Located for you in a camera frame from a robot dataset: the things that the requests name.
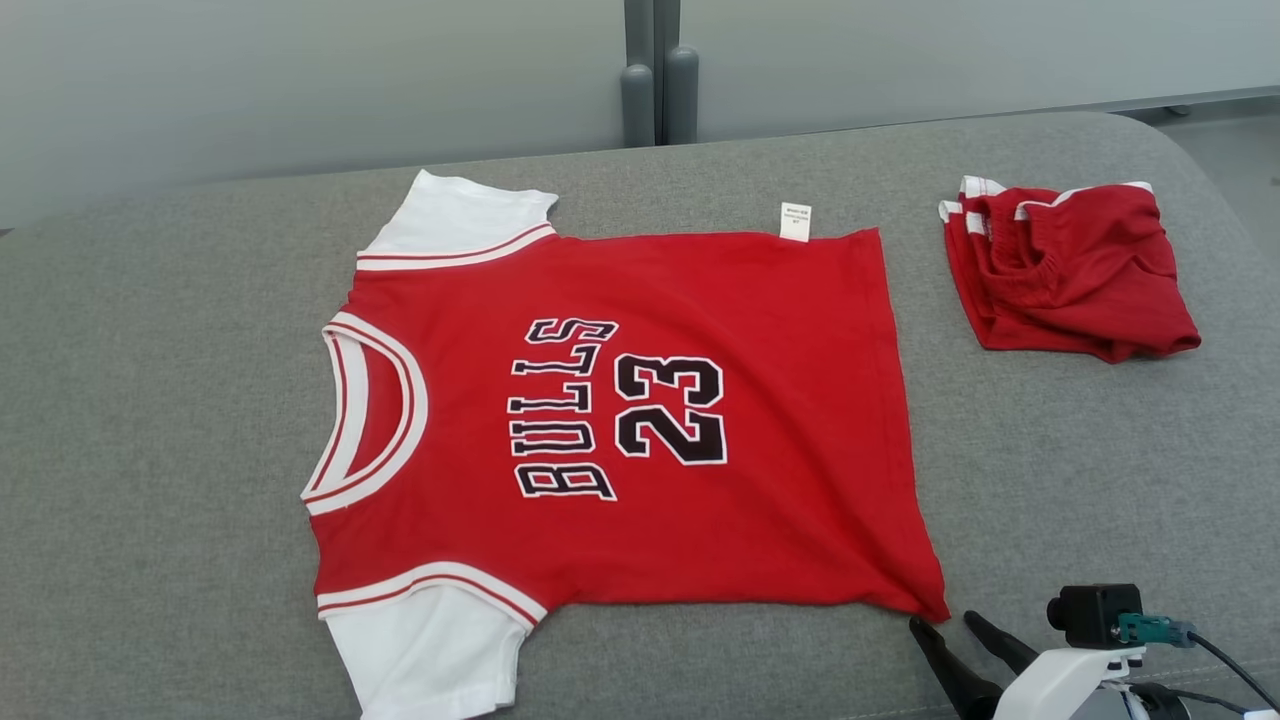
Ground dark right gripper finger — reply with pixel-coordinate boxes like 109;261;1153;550
963;610;1041;677
908;615;1004;720

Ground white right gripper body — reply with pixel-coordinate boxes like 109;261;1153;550
993;645;1146;720

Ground red Bulls 23 jersey shirt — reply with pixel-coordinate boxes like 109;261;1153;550
300;168;951;720

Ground red shorts with white stripes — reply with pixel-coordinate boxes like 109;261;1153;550
938;175;1201;364

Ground teal right camera connector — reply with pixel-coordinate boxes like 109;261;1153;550
1118;612;1197;649

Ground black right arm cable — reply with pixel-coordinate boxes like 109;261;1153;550
1185;630;1280;713

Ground grey glass wall frame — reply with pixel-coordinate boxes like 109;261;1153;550
1090;85;1280;119

